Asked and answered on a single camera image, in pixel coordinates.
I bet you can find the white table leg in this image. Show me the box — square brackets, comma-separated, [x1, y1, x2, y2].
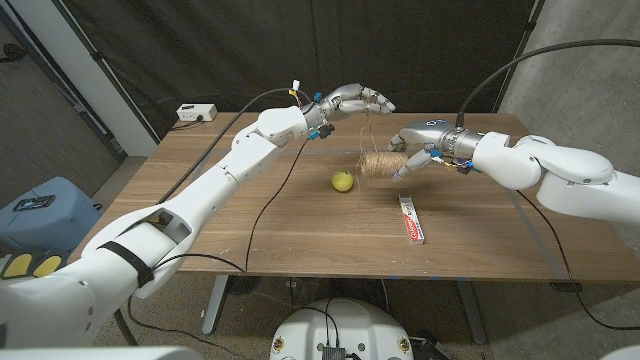
[201, 274, 230, 336]

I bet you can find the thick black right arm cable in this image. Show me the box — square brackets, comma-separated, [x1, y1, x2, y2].
[454, 38, 640, 129]

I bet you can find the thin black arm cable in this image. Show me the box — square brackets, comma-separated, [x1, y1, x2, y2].
[514, 189, 640, 331]
[127, 137, 311, 360]

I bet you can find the black torso cable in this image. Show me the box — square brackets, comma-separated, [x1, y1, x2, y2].
[292, 298, 342, 351]

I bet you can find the white power strip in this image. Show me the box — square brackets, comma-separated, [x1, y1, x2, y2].
[176, 103, 219, 123]

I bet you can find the black power strip cable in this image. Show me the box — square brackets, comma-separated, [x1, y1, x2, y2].
[169, 116, 204, 132]

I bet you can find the white robot torso base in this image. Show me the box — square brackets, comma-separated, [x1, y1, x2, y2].
[269, 298, 415, 360]

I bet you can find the white red toothpaste box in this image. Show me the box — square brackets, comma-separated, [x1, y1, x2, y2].
[398, 195, 426, 246]

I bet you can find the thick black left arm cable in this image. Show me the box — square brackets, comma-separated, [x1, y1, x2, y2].
[157, 87, 311, 206]

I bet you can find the yellow tennis ball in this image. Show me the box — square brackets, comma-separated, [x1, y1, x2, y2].
[331, 169, 355, 193]

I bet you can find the grey table leg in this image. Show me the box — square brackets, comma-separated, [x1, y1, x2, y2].
[454, 279, 487, 345]

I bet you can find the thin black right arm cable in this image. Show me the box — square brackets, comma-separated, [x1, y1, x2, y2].
[514, 189, 640, 331]

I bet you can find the black flat device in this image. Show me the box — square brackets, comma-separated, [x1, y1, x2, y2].
[13, 194, 56, 212]

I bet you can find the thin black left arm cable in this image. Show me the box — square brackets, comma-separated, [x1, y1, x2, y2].
[127, 137, 311, 360]

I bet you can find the brown twine spool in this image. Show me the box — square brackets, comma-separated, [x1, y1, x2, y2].
[355, 107, 410, 194]

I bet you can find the blue plastic bin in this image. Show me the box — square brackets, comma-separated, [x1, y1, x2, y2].
[0, 175, 104, 254]

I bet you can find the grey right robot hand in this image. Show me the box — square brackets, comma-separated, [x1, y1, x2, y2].
[387, 119, 457, 183]

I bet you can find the black backdrop pole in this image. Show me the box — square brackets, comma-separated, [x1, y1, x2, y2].
[492, 0, 546, 114]
[52, 0, 161, 145]

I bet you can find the black wall hook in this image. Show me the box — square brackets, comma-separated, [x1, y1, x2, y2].
[0, 43, 29, 64]

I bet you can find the yellow black foot pedal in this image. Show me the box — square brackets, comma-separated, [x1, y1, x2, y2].
[1, 251, 35, 280]
[30, 252, 69, 279]

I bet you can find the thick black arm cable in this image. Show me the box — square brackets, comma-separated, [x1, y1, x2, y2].
[157, 87, 311, 206]
[454, 38, 640, 129]

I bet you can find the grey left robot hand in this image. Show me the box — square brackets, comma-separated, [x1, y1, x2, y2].
[304, 83, 397, 129]

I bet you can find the black backdrop curtain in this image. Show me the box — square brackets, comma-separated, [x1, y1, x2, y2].
[52, 0, 546, 141]

